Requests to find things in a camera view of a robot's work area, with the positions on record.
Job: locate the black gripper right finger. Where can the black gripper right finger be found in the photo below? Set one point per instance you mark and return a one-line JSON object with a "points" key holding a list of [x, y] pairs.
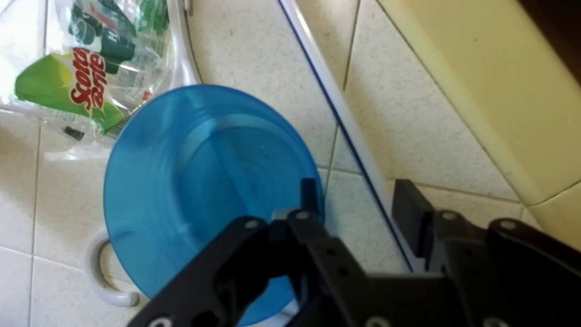
{"points": [[514, 273]]}

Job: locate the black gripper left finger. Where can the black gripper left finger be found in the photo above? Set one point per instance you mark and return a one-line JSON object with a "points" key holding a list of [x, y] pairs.
{"points": [[327, 266]]}

